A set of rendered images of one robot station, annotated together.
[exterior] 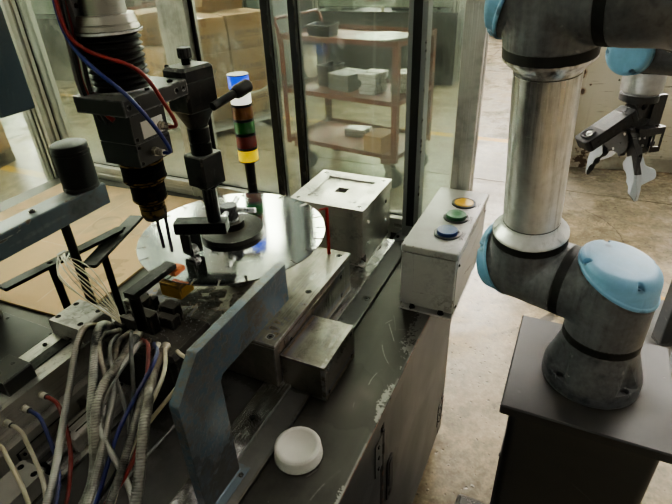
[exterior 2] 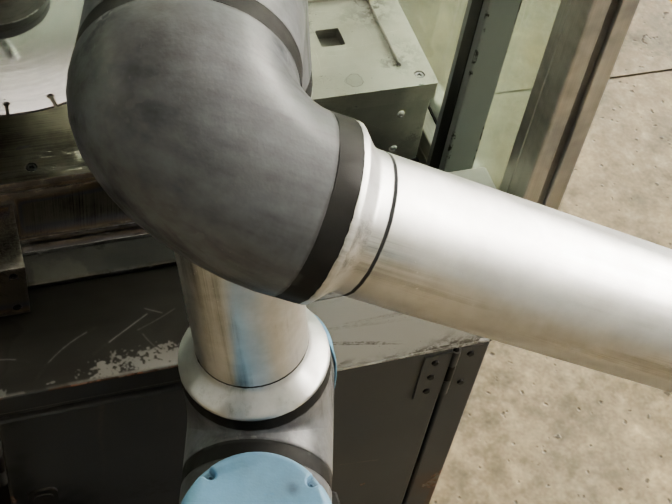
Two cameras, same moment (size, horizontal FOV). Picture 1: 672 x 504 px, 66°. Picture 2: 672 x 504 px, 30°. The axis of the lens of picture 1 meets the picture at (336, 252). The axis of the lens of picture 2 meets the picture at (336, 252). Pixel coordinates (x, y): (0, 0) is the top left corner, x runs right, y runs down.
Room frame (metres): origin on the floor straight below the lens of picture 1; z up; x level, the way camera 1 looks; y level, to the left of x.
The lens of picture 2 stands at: (0.32, -0.68, 1.77)
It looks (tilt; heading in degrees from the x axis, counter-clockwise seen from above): 50 degrees down; 38
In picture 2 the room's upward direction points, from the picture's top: 11 degrees clockwise
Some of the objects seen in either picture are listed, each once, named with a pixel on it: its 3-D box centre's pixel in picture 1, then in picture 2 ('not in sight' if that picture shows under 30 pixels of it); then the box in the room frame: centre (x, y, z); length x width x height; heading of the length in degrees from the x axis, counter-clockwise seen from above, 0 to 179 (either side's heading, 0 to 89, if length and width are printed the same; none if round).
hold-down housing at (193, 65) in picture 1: (196, 121); not in sight; (0.73, 0.19, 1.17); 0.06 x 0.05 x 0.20; 145
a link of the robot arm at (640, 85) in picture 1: (641, 82); not in sight; (1.01, -0.61, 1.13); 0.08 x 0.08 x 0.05
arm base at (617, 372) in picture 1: (596, 352); not in sight; (0.62, -0.42, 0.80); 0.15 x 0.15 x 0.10
